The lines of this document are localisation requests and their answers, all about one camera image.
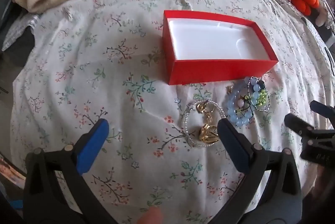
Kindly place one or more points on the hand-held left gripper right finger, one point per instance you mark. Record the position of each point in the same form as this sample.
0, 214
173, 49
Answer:
233, 145

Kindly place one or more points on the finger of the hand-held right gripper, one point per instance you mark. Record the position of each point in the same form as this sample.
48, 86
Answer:
322, 108
298, 124

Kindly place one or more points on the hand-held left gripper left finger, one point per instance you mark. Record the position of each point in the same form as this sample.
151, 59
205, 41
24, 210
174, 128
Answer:
94, 143

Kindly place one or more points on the gold rings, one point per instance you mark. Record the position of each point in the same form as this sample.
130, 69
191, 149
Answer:
209, 132

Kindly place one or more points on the rhinestone bangle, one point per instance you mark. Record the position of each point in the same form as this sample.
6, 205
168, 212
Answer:
186, 132

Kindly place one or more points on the red cardboard box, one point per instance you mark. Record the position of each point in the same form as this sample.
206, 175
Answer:
214, 56

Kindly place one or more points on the person's left hand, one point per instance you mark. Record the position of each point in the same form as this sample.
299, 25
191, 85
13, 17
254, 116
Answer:
149, 216

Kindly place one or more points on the small gold charm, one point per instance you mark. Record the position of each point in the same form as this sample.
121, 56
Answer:
230, 89

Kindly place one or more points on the floral bed sheet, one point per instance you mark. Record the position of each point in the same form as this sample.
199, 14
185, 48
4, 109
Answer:
104, 69

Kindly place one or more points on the grey checkered sheet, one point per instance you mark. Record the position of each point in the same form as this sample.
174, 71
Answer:
23, 30

